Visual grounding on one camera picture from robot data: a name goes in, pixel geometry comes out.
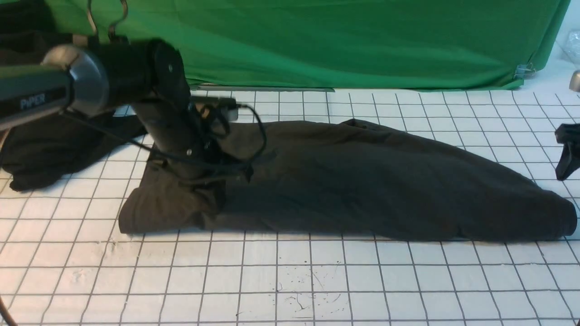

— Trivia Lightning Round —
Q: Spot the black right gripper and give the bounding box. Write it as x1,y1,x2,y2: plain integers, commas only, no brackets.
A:
555,124,580,181

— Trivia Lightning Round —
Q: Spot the gray long sleeve shirt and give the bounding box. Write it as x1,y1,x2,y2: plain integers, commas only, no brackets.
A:
118,119,577,243

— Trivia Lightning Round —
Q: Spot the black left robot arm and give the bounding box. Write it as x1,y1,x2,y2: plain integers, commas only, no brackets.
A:
1,39,220,179

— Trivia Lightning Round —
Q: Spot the metal binder clip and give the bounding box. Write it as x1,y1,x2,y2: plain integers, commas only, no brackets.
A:
513,62,537,80

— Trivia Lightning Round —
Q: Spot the clear plastic bag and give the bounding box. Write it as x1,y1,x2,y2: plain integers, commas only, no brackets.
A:
563,29,580,67

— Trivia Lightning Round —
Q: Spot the green backdrop cloth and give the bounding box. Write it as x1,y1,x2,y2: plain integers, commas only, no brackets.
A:
45,0,571,92

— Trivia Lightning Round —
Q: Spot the black crumpled garment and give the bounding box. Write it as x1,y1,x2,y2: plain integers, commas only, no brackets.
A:
1,31,146,192

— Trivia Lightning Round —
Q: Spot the black camera cable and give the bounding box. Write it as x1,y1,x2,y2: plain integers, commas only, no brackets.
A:
61,103,268,175

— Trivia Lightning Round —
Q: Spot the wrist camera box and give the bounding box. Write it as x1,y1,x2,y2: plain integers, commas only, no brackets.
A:
189,96,240,122

